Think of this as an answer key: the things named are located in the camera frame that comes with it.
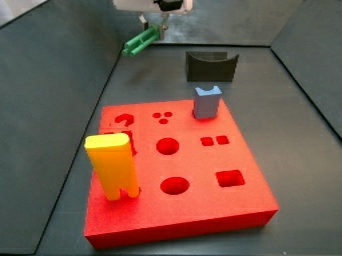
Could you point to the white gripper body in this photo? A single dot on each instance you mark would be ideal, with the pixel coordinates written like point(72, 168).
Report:
point(156, 6)

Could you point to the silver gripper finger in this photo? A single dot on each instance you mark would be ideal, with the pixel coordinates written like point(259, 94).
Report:
point(144, 21)
point(164, 25)

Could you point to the blue grey peg block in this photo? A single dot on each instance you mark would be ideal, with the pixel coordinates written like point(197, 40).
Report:
point(207, 102)

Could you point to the black curved fixture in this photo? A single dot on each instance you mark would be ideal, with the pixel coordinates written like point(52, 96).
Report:
point(211, 66)

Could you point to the red block with holes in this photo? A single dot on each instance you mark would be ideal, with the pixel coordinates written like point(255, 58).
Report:
point(201, 183)

